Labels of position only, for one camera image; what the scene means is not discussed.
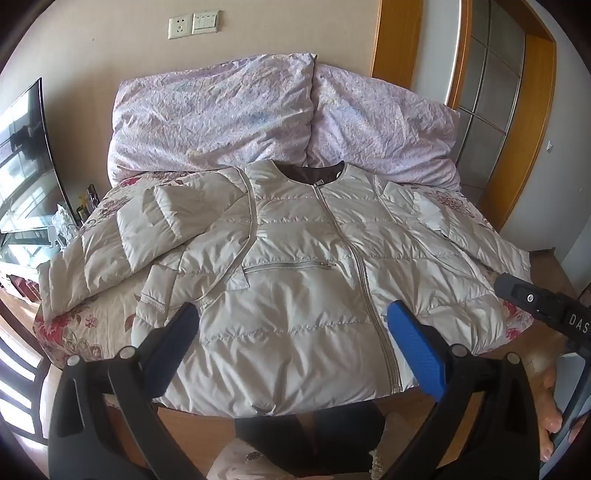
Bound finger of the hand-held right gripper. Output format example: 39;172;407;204
495;272;561;319

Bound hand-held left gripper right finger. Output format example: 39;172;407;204
381;300;542;480

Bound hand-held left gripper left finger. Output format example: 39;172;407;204
47;302;204;480

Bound cream quilted down jacket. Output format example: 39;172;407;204
39;159;532;418

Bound person's right hand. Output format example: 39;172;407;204
538;362;583;462

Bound floral bed sheet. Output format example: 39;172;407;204
33;171;536;402

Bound pale patterned cloth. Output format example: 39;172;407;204
205;436;282;480

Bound clear plastic bag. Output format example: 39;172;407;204
50;202;80;247

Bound dark bottle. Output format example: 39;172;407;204
78;184;100;224

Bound dark slatted chair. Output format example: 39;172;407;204
0;323;51;444

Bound frosted glass sliding door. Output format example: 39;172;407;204
455;0;527;190

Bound lilac crinkled pillow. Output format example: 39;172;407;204
307;64;462;188
107;53;318;183

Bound flat screen television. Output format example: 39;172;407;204
0;78;77;236

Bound wooden door frame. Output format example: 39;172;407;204
369;0;557;232

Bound white light switch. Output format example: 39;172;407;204
191;11;219;34

